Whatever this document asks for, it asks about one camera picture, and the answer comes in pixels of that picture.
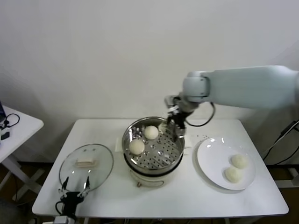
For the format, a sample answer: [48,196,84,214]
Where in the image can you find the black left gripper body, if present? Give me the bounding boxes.
[61,191,82,217]

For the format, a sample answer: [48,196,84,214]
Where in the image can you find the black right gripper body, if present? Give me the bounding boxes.
[171,109,188,132]

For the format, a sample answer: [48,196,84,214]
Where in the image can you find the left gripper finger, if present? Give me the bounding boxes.
[58,176,70,196]
[79,176,91,197]

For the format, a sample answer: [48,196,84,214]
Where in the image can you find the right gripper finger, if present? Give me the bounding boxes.
[166,106,178,126]
[172,127,187,143]

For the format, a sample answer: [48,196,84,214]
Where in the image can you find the white steamed baozi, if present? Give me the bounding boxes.
[128,139,145,155]
[225,167,242,184]
[231,154,249,169]
[143,125,159,140]

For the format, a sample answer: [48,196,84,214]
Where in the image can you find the steel steamer basket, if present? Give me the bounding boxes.
[122,116,186,173]

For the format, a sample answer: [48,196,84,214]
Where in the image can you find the white round plate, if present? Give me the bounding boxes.
[192,137,256,191]

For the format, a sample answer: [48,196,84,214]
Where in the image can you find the white electric cooker pot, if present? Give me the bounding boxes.
[115,137,193,189]

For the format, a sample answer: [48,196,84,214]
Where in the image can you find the dark grey round object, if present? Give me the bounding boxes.
[0,198,24,224]

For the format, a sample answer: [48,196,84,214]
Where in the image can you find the white side table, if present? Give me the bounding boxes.
[0,105,45,203]

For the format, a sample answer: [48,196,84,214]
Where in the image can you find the open laptop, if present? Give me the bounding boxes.
[0,100,7,122]

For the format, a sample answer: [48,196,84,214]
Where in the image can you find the white shelf rack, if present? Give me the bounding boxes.
[273,167,299,189]

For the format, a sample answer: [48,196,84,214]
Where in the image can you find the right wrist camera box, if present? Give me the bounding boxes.
[164,95,179,110]

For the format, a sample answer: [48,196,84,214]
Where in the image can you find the glass lid with cream handle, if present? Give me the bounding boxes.
[58,143,114,192]

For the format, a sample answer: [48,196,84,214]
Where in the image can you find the left gripper wire bundle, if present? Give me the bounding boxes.
[55,201,65,217]

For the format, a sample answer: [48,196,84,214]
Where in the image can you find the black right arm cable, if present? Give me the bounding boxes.
[185,101,215,127]

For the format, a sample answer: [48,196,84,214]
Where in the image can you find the black looped cable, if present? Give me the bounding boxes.
[3,113,21,129]

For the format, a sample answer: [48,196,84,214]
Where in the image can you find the black cable with adapter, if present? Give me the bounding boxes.
[261,119,299,167]

